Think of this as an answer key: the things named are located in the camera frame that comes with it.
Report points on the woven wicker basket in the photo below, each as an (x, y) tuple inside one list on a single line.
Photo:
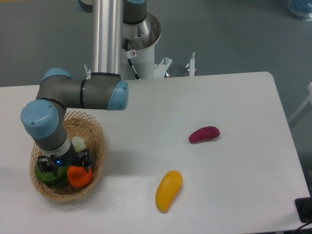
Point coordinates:
[(77, 124)]

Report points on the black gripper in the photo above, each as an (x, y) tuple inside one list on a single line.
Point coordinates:
[(52, 163)]

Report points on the blue plastic bag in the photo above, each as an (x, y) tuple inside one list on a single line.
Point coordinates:
[(302, 9)]

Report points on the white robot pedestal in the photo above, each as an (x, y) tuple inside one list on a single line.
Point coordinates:
[(125, 49)]

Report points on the black device at edge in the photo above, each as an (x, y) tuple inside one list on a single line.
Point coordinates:
[(304, 209)]

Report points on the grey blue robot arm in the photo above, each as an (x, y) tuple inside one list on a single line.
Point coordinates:
[(104, 90)]

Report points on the green toy bok choy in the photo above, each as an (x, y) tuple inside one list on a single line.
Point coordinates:
[(50, 180)]

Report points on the orange toy orange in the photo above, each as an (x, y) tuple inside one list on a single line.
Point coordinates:
[(78, 177)]

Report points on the white frame at right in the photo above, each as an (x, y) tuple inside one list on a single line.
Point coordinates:
[(302, 109)]

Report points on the yellow toy mango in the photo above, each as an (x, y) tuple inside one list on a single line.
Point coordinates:
[(167, 190)]

